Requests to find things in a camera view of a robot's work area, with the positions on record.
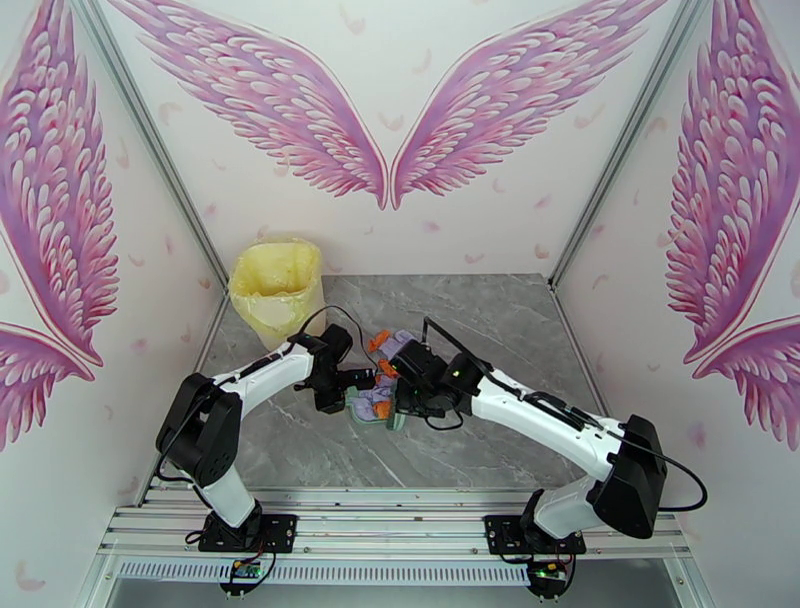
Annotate small purple paper scrap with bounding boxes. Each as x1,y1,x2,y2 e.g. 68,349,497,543
359,384,395,414

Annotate mint green plastic dustpan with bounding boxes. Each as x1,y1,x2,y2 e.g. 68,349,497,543
345,384,401,433

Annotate cream plastic trash bin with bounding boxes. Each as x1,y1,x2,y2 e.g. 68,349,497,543
227,242,326,353

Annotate yellowish clear bin liner bag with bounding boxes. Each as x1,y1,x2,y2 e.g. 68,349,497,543
227,240,323,333

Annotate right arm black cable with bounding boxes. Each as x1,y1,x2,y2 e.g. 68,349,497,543
421,315,711,517

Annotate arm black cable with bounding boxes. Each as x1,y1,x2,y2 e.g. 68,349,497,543
421,315,711,517
284,304,370,376

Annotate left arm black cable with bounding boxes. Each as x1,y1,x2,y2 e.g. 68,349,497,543
284,304,370,376

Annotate aluminium mounting rail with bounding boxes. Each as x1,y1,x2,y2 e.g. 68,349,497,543
96,487,695,561

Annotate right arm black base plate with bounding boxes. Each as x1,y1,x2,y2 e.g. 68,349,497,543
486,513,588,558

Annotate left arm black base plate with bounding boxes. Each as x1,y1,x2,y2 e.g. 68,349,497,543
198,513,298,554

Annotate white perforated cable tray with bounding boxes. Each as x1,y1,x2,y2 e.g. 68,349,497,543
115,557,533,586

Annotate aluminium frame post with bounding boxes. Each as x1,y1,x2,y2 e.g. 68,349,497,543
67,0,231,295
548,0,723,294

